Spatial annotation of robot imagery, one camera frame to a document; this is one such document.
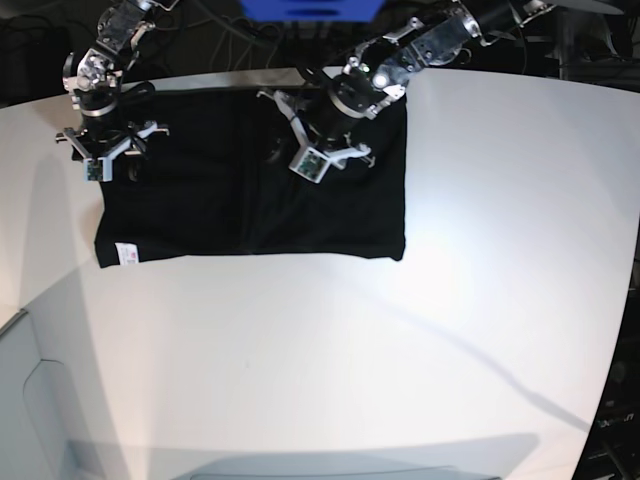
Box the blue plastic bin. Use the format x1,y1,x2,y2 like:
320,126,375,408
240,0,385,23

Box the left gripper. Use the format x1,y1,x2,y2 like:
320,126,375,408
257,74,375,169

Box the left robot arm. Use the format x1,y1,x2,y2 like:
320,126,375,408
258,1,553,184

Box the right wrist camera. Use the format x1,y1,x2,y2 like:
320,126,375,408
82,157,113,183

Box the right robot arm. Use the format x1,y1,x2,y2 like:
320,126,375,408
55,1,177,183

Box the black box with white lettering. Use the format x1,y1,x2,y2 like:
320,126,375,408
573,337,639,479

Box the black T-shirt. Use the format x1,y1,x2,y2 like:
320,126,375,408
94,89,407,268

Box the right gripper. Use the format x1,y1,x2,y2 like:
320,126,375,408
55,107,170,183

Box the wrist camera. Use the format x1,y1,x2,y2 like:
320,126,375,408
82,157,113,183
289,146,331,184

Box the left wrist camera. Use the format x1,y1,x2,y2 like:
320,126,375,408
289,146,331,184

